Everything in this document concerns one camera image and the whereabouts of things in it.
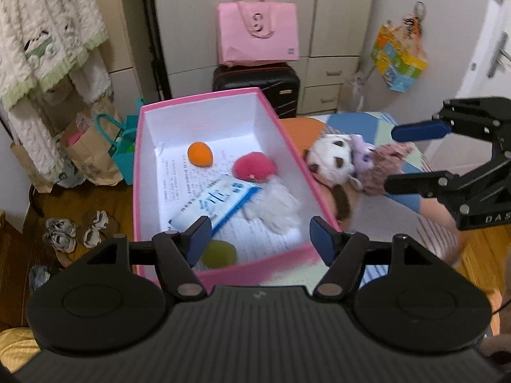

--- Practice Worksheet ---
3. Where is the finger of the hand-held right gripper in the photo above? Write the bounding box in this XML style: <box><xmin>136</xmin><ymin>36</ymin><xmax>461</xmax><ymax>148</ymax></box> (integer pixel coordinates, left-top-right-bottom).
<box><xmin>391</xmin><ymin>96</ymin><xmax>511</xmax><ymax>168</ymax></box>
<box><xmin>384</xmin><ymin>169</ymin><xmax>464</xmax><ymax>200</ymax></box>

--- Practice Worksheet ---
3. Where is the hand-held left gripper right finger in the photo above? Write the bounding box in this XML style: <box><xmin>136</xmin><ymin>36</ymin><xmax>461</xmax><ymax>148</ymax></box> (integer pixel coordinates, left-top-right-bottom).
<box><xmin>310</xmin><ymin>216</ymin><xmax>430</xmax><ymax>302</ymax></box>

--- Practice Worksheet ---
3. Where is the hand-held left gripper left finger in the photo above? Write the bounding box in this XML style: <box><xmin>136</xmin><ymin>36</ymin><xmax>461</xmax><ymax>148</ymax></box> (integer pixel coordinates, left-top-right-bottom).
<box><xmin>86</xmin><ymin>215</ymin><xmax>212</xmax><ymax>302</ymax></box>

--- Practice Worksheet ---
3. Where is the green makeup sponge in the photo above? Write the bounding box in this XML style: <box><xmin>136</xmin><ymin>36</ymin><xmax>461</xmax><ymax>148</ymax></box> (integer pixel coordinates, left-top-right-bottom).
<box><xmin>200</xmin><ymin>240</ymin><xmax>237</xmax><ymax>269</ymax></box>

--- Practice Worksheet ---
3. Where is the blue white wet wipes pack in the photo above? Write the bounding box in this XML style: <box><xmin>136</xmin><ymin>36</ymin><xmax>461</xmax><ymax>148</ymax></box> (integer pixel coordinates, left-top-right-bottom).
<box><xmin>168</xmin><ymin>174</ymin><xmax>262</xmax><ymax>237</ymax></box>

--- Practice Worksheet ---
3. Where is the small purple plush toy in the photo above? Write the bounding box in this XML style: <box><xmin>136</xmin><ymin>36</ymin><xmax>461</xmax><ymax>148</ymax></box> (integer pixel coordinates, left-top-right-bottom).
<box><xmin>350</xmin><ymin>135</ymin><xmax>378</xmax><ymax>180</ymax></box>

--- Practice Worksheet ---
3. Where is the orange makeup sponge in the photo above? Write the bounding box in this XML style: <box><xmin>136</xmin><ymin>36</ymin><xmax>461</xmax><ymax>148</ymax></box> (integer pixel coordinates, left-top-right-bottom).
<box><xmin>187</xmin><ymin>142</ymin><xmax>214</xmax><ymax>167</ymax></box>

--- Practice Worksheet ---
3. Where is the panda plush toy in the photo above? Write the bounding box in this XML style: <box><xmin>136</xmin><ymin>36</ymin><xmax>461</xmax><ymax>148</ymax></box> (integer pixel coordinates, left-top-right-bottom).
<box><xmin>305</xmin><ymin>133</ymin><xmax>356</xmax><ymax>222</ymax></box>

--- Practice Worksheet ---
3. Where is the pink powder puff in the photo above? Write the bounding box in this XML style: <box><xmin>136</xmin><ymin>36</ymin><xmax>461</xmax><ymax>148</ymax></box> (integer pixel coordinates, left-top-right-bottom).
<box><xmin>233</xmin><ymin>152</ymin><xmax>277</xmax><ymax>183</ymax></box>

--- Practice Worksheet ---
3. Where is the pink cardboard box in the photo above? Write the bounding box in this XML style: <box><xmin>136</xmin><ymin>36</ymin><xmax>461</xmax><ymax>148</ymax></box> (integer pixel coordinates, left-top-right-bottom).
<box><xmin>133</xmin><ymin>88</ymin><xmax>343</xmax><ymax>288</ymax></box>

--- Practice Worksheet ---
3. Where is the printed paper sheet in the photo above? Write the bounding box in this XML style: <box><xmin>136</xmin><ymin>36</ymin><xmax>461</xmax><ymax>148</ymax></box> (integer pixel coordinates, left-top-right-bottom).
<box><xmin>156</xmin><ymin>138</ymin><xmax>304</xmax><ymax>256</ymax></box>

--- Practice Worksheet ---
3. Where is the colourful gift bag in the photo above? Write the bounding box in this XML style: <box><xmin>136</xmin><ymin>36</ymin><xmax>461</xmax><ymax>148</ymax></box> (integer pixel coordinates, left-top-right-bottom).
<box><xmin>371</xmin><ymin>16</ymin><xmax>429</xmax><ymax>93</ymax></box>

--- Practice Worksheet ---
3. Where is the white plastic bag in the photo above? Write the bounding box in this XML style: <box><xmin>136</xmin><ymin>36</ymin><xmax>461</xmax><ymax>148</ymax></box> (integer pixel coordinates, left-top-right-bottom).
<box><xmin>351</xmin><ymin>70</ymin><xmax>374</xmax><ymax>112</ymax></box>

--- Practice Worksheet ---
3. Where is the white door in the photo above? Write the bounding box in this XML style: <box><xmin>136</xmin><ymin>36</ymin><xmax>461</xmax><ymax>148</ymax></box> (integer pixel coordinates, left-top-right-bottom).
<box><xmin>423</xmin><ymin>0</ymin><xmax>511</xmax><ymax>160</ymax></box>

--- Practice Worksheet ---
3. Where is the brown white slipper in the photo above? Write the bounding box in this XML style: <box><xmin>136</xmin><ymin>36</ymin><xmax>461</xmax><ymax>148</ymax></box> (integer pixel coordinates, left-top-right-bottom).
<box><xmin>82</xmin><ymin>225</ymin><xmax>106</xmax><ymax>248</ymax></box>
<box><xmin>92</xmin><ymin>210</ymin><xmax>120</xmax><ymax>230</ymax></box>

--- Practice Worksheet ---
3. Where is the teal gift bag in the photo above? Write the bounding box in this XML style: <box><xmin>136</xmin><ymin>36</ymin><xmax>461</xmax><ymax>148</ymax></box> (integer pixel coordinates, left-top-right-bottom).
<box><xmin>95</xmin><ymin>96</ymin><xmax>140</xmax><ymax>186</ymax></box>

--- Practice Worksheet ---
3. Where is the brown paper bag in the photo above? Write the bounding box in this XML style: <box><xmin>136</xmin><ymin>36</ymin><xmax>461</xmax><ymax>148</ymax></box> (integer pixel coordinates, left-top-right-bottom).
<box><xmin>60</xmin><ymin>100</ymin><xmax>124</xmax><ymax>186</ymax></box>

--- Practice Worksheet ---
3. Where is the grey white slipper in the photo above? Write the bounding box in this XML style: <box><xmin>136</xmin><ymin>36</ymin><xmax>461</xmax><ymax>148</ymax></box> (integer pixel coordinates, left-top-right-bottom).
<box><xmin>46</xmin><ymin>219</ymin><xmax>78</xmax><ymax>237</ymax></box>
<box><xmin>43</xmin><ymin>231</ymin><xmax>77</xmax><ymax>254</ymax></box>

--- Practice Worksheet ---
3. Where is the black suitcase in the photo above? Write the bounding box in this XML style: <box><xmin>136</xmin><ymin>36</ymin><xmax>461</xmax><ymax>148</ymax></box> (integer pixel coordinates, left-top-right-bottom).
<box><xmin>211</xmin><ymin>63</ymin><xmax>301</xmax><ymax>119</ymax></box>

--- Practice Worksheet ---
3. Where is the light wood wardrobe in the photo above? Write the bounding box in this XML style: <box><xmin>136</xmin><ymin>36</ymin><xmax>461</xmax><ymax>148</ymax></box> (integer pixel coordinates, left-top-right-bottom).
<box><xmin>152</xmin><ymin>0</ymin><xmax>380</xmax><ymax>116</ymax></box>

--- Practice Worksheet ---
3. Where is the grey cloth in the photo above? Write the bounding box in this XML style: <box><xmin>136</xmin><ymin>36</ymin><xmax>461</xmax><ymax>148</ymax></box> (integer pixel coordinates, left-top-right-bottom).
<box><xmin>29</xmin><ymin>265</ymin><xmax>50</xmax><ymax>292</ymax></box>

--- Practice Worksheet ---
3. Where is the pink tote bag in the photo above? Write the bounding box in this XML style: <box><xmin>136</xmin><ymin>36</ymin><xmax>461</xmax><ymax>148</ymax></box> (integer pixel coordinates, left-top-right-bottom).
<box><xmin>217</xmin><ymin>0</ymin><xmax>299</xmax><ymax>67</ymax></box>

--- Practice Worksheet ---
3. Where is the yellow cloth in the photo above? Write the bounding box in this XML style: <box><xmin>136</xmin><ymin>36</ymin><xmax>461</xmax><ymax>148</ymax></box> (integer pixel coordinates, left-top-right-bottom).
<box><xmin>0</xmin><ymin>327</ymin><xmax>41</xmax><ymax>368</ymax></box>

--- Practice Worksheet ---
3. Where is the beige cabinet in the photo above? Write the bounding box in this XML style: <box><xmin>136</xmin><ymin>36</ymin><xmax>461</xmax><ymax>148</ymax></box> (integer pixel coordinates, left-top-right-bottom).
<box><xmin>96</xmin><ymin>0</ymin><xmax>160</xmax><ymax>108</ymax></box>

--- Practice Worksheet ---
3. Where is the fluffy cream green robe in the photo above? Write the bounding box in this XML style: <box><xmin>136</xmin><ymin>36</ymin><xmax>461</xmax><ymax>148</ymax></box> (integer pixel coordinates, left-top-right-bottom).
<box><xmin>0</xmin><ymin>0</ymin><xmax>112</xmax><ymax>192</ymax></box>

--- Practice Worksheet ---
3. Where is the metal door handle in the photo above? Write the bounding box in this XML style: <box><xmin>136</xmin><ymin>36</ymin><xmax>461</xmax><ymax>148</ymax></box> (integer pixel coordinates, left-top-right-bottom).
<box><xmin>487</xmin><ymin>36</ymin><xmax>511</xmax><ymax>78</ymax></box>

